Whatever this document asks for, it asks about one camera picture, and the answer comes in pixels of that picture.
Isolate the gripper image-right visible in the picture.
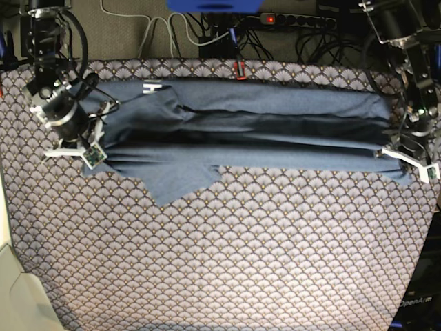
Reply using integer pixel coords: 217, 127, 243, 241
373, 110, 440, 183

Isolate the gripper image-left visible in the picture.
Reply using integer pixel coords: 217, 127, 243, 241
30, 92, 120, 170

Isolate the black power strip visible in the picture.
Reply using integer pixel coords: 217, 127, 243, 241
258, 12, 338, 30

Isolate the blue T-shirt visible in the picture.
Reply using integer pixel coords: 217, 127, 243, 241
96, 79, 411, 205

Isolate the fan-patterned tablecloth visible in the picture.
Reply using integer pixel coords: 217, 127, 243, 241
1, 66, 440, 330

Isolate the white cable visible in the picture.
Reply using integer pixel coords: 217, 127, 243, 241
100, 0, 231, 58

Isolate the beige furniture corner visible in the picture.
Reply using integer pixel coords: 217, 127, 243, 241
1, 180, 64, 330

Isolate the blue box overhead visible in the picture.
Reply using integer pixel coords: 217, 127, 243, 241
167, 0, 264, 13

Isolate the red table clamp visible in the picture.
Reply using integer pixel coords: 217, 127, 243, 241
234, 61, 247, 81

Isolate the black box under table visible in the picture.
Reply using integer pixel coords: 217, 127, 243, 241
198, 33, 236, 59

